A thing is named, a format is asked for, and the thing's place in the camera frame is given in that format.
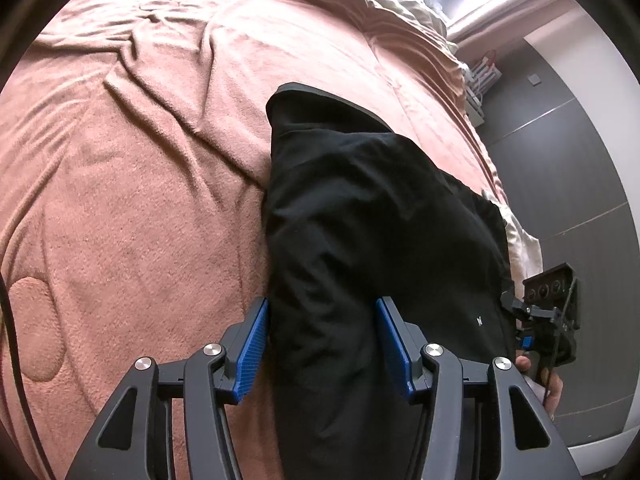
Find black button-up shirt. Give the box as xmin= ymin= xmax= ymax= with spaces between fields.
xmin=264 ymin=82 xmax=515 ymax=479

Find person's right hand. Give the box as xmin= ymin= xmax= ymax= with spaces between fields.
xmin=515 ymin=354 xmax=564 ymax=419

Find cream folded blanket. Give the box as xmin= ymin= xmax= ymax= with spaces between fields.
xmin=498 ymin=204 xmax=544 ymax=300

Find white right nightstand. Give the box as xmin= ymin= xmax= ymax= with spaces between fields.
xmin=462 ymin=50 xmax=502 ymax=128

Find brown bed blanket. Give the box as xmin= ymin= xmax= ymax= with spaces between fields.
xmin=1 ymin=0 xmax=506 ymax=478

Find right pink curtain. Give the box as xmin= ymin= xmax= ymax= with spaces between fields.
xmin=447 ymin=0 xmax=577 ymax=63

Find black cable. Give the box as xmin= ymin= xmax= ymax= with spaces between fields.
xmin=0 ymin=271 xmax=57 ymax=480

